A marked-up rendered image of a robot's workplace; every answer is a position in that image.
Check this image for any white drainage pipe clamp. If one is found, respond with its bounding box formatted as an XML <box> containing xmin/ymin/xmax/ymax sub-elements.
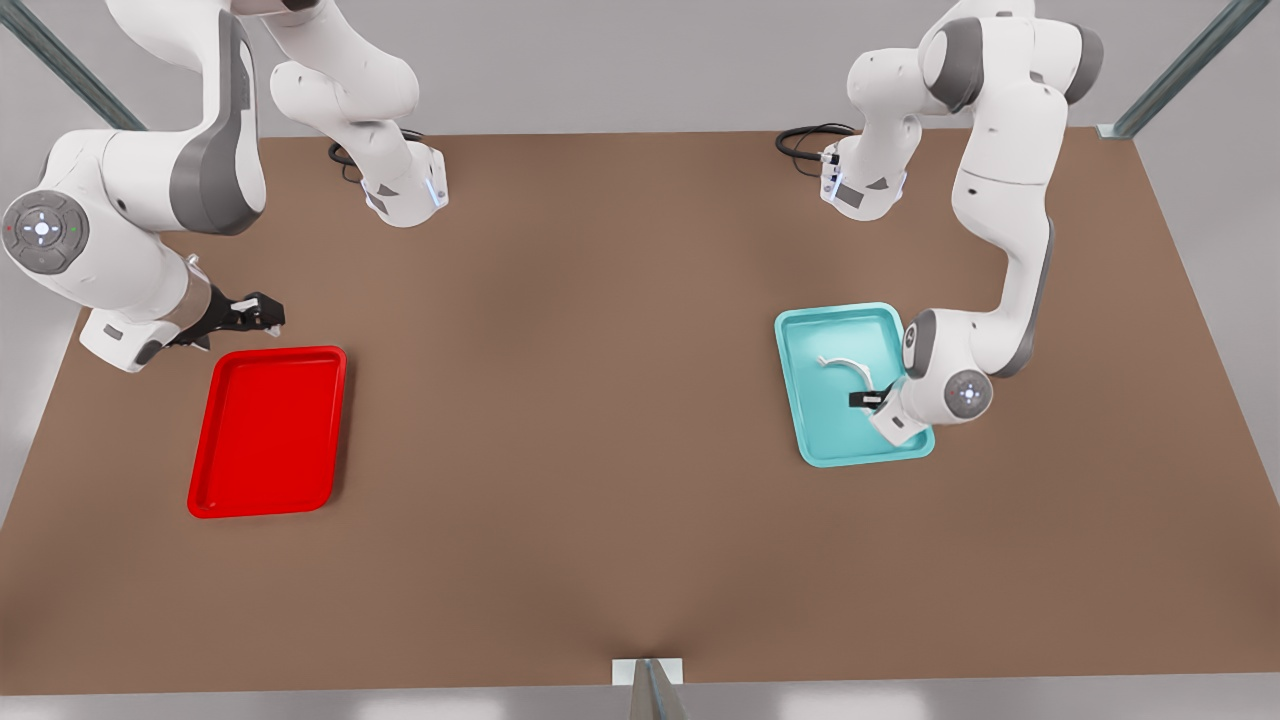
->
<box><xmin>817</xmin><ymin>354</ymin><xmax>876</xmax><ymax>390</ymax></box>

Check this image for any teal rectangular tray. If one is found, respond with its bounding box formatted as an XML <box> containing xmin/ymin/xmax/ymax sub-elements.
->
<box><xmin>774</xmin><ymin>302</ymin><xmax>936</xmax><ymax>468</ymax></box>

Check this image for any red rectangular tray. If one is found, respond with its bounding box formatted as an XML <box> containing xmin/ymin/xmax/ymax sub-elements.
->
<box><xmin>187</xmin><ymin>346</ymin><xmax>349</xmax><ymax>519</ymax></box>

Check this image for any black cable loop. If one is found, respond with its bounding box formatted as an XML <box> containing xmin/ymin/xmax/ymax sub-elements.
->
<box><xmin>328</xmin><ymin>129</ymin><xmax>427</xmax><ymax>184</ymax></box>
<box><xmin>775</xmin><ymin>123</ymin><xmax>858</xmax><ymax>180</ymax></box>

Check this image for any silver frame post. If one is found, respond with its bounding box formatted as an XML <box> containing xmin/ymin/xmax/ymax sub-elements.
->
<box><xmin>612</xmin><ymin>658</ymin><xmax>689</xmax><ymax>720</ymax></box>
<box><xmin>0</xmin><ymin>0</ymin><xmax>147</xmax><ymax>132</ymax></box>
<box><xmin>1096</xmin><ymin>0</ymin><xmax>1271</xmax><ymax>139</ymax></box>

